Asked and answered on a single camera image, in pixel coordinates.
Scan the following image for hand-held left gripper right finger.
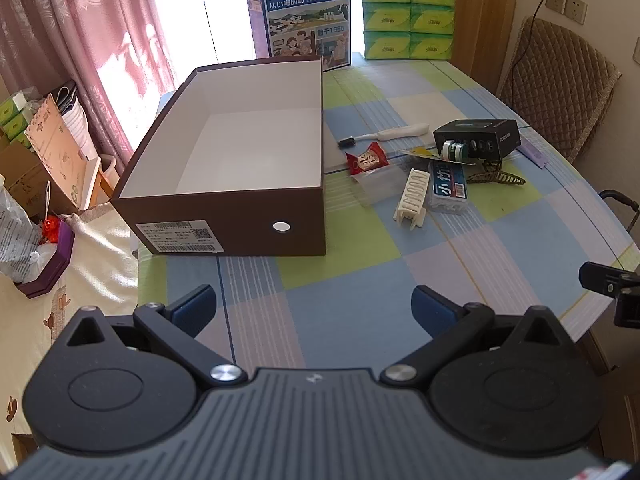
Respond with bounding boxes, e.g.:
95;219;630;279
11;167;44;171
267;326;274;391
380;285;576;391

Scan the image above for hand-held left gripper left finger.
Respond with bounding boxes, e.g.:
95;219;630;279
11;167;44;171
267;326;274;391
59;284;248;391

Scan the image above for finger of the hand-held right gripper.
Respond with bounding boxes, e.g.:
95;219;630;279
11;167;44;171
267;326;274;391
579;261;640;329

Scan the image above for brown cardboard storage box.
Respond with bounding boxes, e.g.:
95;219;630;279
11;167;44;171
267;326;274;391
110;55;328;257

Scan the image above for cream hair claw clip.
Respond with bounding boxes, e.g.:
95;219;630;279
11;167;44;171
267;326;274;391
392;167;431;231

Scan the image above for blue toothpick box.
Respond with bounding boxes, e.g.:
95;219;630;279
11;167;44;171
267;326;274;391
426;159;471;215

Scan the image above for clear plastic case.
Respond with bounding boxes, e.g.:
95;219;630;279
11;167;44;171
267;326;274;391
351;165;406;208

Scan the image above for leopard hair claw clip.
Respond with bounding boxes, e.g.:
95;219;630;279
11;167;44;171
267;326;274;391
467;159;526;186

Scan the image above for green balm card pack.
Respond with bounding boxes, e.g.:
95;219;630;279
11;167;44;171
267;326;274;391
398;139;478;167

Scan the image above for red snack packet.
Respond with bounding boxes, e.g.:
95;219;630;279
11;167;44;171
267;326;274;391
346;141;390;176

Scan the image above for white toothbrush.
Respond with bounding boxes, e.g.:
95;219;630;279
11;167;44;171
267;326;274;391
337;122;431;149

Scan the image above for small black box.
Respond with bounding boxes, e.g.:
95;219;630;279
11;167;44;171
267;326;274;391
432;119;521;162

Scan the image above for checked cloth desktop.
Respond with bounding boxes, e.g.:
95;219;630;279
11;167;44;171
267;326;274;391
136;51;640;373

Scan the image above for cream printed cloth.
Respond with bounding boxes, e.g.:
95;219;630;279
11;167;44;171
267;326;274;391
0;205;146;441

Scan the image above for purple octagonal box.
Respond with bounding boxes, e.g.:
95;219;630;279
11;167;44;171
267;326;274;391
12;215;76;300

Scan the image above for clear plastic bag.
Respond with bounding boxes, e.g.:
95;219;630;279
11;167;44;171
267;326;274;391
0;175;48;283

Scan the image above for plain brown cardboard box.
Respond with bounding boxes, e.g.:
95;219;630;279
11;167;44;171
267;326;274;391
0;140;81;221

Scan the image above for brown quilted chair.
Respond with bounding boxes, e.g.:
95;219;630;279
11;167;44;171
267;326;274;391
495;16;623;165

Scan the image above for printed cardboard box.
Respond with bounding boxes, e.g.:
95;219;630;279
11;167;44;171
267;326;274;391
24;95;101;211

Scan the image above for white plastic buckets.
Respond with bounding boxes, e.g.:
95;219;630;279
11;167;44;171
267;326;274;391
47;80;101;161

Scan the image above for small green tissue packs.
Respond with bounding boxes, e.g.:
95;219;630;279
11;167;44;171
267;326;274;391
0;87;36;148

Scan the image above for wooden cabinet panel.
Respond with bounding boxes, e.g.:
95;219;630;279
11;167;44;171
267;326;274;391
415;0;521;93

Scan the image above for stack of green tissue packs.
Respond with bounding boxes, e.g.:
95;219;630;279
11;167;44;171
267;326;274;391
360;0;457;61

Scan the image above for pink curtain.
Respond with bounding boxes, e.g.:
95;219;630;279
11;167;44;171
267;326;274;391
0;0;178;161

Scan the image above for blue printed milk carton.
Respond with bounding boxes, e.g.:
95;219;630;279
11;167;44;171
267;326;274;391
242;0;352;72

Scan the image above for black curved handle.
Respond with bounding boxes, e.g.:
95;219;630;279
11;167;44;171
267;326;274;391
599;189;640;235

